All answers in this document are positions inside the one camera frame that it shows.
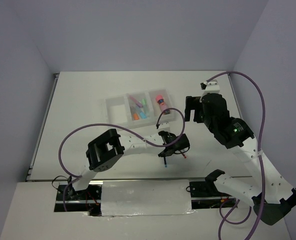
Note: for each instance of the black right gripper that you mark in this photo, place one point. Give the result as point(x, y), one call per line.
point(192, 102)

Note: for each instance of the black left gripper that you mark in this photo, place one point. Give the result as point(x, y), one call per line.
point(161, 155)

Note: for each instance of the blue pen refill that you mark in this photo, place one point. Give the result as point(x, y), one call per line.
point(165, 162)

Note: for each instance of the pink capped glue bottle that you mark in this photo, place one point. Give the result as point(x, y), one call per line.
point(164, 109)

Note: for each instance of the green capped highlighter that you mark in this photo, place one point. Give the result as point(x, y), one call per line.
point(144, 102)

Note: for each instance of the purple highlighter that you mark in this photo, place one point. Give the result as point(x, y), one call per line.
point(135, 101)

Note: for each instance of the orange capped highlighter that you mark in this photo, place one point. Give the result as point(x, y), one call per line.
point(134, 114)

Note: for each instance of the blue highlighter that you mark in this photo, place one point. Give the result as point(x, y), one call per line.
point(140, 112)

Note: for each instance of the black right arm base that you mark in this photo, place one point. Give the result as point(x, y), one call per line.
point(199, 189)

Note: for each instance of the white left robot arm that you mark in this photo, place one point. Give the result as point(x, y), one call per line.
point(104, 151)

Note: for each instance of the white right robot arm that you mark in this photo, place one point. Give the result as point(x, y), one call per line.
point(272, 198)

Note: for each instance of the white three-compartment tray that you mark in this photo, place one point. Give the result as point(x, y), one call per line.
point(117, 109)

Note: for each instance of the silver foil tape sheet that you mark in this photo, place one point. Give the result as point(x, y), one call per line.
point(145, 198)

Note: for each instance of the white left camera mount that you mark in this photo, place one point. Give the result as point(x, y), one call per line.
point(163, 127)

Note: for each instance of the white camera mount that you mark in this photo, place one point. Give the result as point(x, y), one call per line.
point(209, 87)
point(163, 127)

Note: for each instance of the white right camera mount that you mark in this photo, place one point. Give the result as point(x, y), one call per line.
point(209, 87)

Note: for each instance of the aluminium table edge rail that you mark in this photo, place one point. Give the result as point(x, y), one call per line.
point(234, 93)

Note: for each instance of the aluminium left table rail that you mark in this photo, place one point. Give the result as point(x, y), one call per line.
point(33, 159)

